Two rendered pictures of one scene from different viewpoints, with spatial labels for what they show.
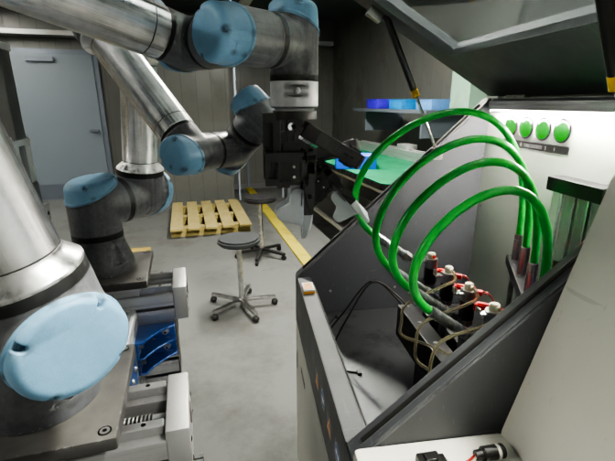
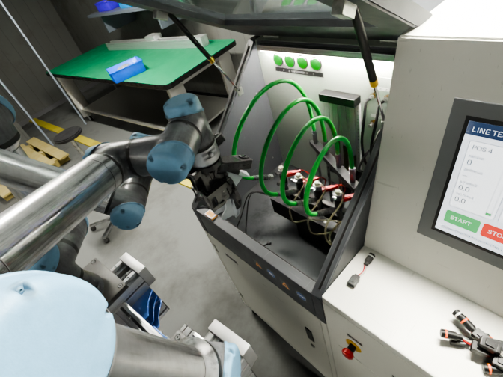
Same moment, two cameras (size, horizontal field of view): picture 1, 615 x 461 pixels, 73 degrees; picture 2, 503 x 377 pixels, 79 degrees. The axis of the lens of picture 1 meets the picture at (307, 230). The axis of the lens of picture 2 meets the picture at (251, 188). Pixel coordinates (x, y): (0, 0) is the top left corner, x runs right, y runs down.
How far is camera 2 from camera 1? 43 cm
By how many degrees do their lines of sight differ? 31
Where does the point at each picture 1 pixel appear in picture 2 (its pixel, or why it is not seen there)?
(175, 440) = (247, 354)
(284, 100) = (204, 163)
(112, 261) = not seen: hidden behind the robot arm
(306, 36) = (203, 121)
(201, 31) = (161, 171)
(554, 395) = (385, 226)
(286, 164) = (218, 193)
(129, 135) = not seen: hidden behind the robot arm
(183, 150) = (134, 215)
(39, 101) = not seen: outside the picture
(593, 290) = (390, 181)
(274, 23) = (192, 134)
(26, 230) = (197, 363)
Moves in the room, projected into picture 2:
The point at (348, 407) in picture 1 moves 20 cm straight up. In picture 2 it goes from (296, 275) to (285, 235)
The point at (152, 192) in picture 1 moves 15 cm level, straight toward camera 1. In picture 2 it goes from (78, 228) to (103, 243)
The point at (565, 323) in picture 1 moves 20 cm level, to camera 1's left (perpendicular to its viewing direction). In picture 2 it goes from (381, 196) to (328, 239)
